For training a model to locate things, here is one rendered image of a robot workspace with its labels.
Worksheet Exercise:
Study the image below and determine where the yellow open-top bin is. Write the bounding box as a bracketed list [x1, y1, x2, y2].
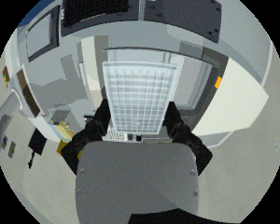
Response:
[56, 140, 82, 159]

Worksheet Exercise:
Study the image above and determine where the blue open bin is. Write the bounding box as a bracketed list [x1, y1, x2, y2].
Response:
[17, 0, 55, 28]

